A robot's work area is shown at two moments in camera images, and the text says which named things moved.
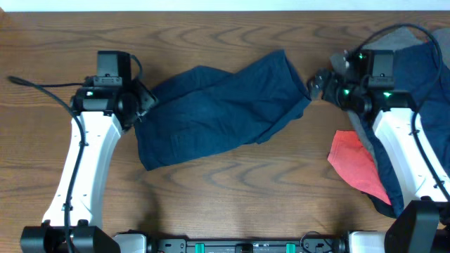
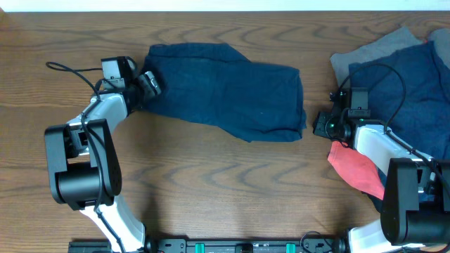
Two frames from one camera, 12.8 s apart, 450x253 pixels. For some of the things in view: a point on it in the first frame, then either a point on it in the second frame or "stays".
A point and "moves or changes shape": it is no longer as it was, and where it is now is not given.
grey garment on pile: [396, 37] stays
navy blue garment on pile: [422, 72] stays
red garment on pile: [356, 165] stays
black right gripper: [330, 93] to [320, 124]
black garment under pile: [382, 206] stays
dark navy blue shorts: [200, 111] moves or changes shape
